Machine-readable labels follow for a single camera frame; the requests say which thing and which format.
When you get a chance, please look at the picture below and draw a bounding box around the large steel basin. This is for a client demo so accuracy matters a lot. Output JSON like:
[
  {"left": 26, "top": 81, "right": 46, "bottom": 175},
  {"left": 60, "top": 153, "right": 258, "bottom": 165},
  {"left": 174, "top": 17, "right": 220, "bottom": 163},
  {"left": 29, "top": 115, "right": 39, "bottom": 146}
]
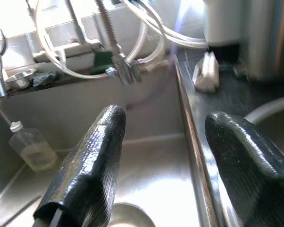
[{"left": 243, "top": 94, "right": 284, "bottom": 152}]

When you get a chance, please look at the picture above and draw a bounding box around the white flexible hose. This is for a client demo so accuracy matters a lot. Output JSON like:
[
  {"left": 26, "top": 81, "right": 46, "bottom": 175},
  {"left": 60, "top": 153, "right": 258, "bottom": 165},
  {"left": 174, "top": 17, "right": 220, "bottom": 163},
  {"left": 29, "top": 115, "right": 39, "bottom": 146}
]
[
  {"left": 35, "top": 0, "right": 166, "bottom": 80},
  {"left": 123, "top": 0, "right": 208, "bottom": 49}
]

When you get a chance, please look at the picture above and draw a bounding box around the small steel bowl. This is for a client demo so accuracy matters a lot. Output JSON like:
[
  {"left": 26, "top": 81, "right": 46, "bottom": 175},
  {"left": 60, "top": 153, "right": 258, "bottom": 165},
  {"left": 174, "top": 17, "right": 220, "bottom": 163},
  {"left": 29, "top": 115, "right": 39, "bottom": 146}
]
[
  {"left": 4, "top": 68, "right": 37, "bottom": 90},
  {"left": 110, "top": 202, "right": 157, "bottom": 227}
]

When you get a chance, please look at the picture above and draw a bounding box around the green sponge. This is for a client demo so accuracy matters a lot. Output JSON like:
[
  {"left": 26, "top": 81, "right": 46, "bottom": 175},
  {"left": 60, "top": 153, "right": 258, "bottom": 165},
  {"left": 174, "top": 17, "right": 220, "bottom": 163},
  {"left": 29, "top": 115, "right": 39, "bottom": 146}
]
[{"left": 89, "top": 51, "right": 114, "bottom": 75}]

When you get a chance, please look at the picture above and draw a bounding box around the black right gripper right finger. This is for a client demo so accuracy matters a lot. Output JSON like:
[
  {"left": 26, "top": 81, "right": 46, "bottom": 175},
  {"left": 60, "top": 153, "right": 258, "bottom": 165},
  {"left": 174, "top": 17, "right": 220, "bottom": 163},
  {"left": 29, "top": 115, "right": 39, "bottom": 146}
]
[{"left": 204, "top": 111, "right": 284, "bottom": 227}]

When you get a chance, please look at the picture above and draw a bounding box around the stainless steel sink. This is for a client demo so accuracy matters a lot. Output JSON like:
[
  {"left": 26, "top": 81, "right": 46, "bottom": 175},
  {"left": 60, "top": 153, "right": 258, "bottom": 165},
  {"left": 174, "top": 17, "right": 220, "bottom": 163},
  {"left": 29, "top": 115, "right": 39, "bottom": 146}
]
[{"left": 0, "top": 55, "right": 228, "bottom": 227}]

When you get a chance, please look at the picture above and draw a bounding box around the dark scrubbing cloth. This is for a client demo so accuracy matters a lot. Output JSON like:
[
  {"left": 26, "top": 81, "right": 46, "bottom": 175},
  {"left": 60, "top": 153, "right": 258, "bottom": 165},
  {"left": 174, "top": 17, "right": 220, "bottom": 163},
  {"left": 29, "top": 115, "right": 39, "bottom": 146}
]
[{"left": 32, "top": 72, "right": 57, "bottom": 87}]

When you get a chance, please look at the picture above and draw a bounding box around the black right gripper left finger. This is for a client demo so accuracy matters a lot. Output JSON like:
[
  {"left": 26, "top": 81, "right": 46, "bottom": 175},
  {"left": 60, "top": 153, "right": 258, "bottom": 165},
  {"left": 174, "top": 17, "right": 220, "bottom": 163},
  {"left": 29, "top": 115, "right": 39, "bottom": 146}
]
[{"left": 33, "top": 104, "right": 127, "bottom": 227}]

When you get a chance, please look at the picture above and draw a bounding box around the spring pull-down faucet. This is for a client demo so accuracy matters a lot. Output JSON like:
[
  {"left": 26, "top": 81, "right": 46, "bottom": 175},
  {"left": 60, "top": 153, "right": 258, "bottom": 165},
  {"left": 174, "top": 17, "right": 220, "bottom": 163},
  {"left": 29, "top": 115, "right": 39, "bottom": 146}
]
[{"left": 66, "top": 0, "right": 142, "bottom": 86}]

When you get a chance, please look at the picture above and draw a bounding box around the clear plastic bottle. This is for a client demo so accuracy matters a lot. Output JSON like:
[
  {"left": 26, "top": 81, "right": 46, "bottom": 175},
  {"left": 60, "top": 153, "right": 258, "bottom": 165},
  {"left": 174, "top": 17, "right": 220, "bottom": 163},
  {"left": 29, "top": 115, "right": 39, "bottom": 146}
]
[{"left": 9, "top": 120, "right": 59, "bottom": 172}]

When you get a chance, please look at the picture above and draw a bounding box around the tall steel container black lid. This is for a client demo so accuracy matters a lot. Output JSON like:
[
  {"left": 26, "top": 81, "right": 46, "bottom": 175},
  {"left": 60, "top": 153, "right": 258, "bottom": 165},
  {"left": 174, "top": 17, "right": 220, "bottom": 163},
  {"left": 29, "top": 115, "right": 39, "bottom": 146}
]
[{"left": 239, "top": 0, "right": 284, "bottom": 81}]

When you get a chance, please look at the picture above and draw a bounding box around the white container blue label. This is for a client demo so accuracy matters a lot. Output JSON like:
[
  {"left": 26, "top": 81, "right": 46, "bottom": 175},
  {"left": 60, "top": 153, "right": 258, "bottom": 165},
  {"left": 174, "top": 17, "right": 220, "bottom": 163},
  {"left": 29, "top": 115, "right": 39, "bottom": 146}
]
[{"left": 203, "top": 0, "right": 242, "bottom": 44}]

